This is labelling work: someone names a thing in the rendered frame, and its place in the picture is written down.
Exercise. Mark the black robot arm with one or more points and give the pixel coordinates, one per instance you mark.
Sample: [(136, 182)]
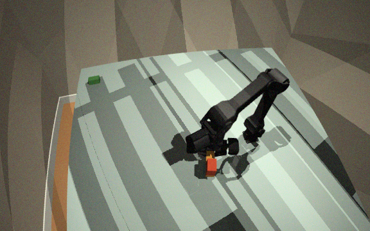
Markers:
[(222, 115)]

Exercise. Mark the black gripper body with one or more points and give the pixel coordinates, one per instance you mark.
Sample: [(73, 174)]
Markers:
[(233, 146)]

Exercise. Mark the small green block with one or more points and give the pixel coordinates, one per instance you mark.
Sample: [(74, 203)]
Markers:
[(93, 80)]

